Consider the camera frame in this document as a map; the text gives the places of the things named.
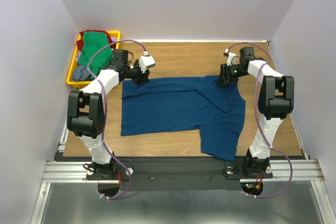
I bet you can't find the aluminium frame rail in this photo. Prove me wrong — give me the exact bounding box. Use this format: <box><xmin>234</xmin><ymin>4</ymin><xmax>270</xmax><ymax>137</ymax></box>
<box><xmin>30</xmin><ymin>123</ymin><xmax>90</xmax><ymax>223</ymax></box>

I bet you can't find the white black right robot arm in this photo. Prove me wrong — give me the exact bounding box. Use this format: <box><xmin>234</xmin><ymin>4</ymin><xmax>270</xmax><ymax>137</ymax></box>
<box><xmin>217</xmin><ymin>44</ymin><xmax>295</xmax><ymax>177</ymax></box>

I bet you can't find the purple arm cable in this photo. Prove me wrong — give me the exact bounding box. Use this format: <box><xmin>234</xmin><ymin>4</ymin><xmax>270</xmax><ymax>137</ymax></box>
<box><xmin>86</xmin><ymin>39</ymin><xmax>150</xmax><ymax>200</ymax></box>
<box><xmin>223</xmin><ymin>42</ymin><xmax>294</xmax><ymax>200</ymax></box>

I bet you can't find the blue t shirt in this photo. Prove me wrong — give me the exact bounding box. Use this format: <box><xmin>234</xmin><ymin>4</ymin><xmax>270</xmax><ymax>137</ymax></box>
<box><xmin>121</xmin><ymin>76</ymin><xmax>246</xmax><ymax>162</ymax></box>

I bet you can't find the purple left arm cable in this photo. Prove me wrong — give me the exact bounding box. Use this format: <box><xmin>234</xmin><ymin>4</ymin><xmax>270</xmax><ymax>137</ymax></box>
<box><xmin>86</xmin><ymin>39</ymin><xmax>150</xmax><ymax>200</ymax></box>

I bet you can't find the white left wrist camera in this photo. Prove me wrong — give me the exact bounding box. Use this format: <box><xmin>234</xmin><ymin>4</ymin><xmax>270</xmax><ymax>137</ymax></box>
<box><xmin>139</xmin><ymin>51</ymin><xmax>155</xmax><ymax>73</ymax></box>

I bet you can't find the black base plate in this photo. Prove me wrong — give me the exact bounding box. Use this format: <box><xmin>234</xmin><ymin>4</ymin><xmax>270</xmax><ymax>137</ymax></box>
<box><xmin>52</xmin><ymin>156</ymin><xmax>274</xmax><ymax>192</ymax></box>

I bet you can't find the yellow plastic bin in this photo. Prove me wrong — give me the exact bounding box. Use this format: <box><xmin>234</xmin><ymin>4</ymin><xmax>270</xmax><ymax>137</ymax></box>
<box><xmin>65</xmin><ymin>30</ymin><xmax>122</xmax><ymax>88</ymax></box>

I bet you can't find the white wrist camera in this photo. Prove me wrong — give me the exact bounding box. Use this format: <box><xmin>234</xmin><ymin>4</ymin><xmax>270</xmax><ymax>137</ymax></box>
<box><xmin>139</xmin><ymin>51</ymin><xmax>155</xmax><ymax>73</ymax></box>
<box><xmin>224</xmin><ymin>48</ymin><xmax>238</xmax><ymax>66</ymax></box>

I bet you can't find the grey t shirt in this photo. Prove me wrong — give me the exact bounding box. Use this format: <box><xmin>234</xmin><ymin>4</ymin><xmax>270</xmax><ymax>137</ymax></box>
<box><xmin>71</xmin><ymin>65</ymin><xmax>91</xmax><ymax>82</ymax></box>

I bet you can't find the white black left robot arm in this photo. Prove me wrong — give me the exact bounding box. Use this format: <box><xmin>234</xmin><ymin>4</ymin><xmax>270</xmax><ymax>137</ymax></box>
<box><xmin>67</xmin><ymin>50</ymin><xmax>155</xmax><ymax>179</ymax></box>

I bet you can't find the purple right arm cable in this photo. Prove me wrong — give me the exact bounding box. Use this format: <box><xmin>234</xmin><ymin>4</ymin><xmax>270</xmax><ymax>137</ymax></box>
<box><xmin>223</xmin><ymin>42</ymin><xmax>294</xmax><ymax>200</ymax></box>

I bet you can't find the red t shirt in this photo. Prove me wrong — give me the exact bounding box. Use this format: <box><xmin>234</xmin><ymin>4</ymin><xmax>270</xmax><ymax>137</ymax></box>
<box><xmin>76</xmin><ymin>29</ymin><xmax>112</xmax><ymax>51</ymax></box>

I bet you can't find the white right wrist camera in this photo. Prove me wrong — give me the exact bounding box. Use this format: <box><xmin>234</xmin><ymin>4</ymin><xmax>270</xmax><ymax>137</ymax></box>
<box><xmin>224</xmin><ymin>48</ymin><xmax>238</xmax><ymax>66</ymax></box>

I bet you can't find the green t shirt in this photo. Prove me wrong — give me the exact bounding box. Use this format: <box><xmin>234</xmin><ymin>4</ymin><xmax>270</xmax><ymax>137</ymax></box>
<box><xmin>78</xmin><ymin>32</ymin><xmax>113</xmax><ymax>76</ymax></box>

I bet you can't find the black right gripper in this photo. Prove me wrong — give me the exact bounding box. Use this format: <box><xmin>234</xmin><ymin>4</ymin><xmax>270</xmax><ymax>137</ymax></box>
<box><xmin>215</xmin><ymin>62</ymin><xmax>247</xmax><ymax>86</ymax></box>

